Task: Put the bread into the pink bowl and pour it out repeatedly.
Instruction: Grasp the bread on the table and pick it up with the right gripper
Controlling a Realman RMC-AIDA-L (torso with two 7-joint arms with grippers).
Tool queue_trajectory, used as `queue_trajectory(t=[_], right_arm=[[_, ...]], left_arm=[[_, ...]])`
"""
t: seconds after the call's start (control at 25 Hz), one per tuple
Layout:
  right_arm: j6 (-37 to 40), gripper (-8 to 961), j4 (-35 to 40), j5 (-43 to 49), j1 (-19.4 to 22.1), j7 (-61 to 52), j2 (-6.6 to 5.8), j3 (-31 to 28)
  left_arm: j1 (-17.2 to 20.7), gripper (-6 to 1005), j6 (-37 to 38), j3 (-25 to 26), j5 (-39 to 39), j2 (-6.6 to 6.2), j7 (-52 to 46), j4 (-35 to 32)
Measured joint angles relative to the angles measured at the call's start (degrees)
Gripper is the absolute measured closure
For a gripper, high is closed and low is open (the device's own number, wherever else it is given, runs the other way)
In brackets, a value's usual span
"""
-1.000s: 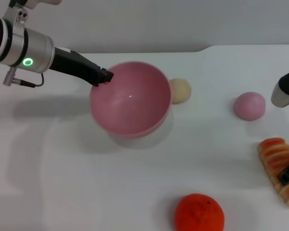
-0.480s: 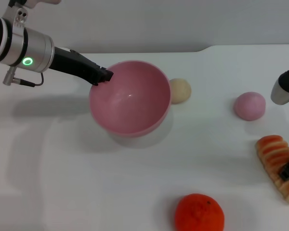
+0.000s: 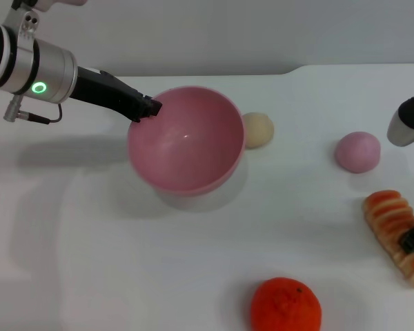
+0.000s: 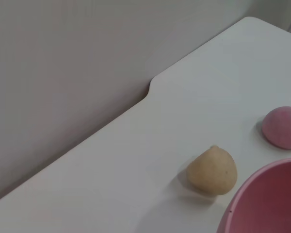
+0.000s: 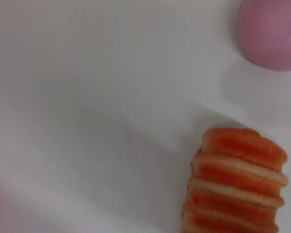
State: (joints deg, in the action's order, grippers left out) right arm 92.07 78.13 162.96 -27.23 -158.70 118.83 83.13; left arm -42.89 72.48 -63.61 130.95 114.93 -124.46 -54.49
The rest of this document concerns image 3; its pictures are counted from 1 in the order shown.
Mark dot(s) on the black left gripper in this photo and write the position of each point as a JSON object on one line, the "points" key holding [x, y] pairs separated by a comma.
{"points": [[103, 91]]}

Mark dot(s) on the orange striped bread roll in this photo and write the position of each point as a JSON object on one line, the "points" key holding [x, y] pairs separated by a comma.
{"points": [[386, 220]]}

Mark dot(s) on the pink plastic bowl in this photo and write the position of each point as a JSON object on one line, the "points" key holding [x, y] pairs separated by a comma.
{"points": [[186, 145]]}

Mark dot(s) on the beige round bun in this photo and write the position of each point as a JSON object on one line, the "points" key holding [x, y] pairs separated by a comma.
{"points": [[260, 132]]}

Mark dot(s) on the orange tangerine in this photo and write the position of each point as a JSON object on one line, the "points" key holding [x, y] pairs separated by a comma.
{"points": [[283, 307]]}

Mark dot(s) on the pink round bun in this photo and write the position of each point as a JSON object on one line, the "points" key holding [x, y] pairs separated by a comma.
{"points": [[357, 153]]}

